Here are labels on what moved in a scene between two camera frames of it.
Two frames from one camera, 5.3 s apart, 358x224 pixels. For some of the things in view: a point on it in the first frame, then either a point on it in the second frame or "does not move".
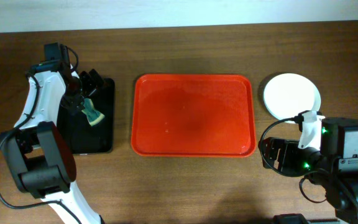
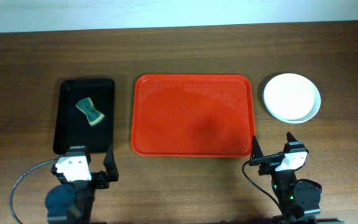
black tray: [84, 138] does not move
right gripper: [289, 147] → [257, 158]
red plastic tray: [193, 115] does not move
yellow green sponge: [93, 116] does not move
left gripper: [91, 83] → [110, 166]
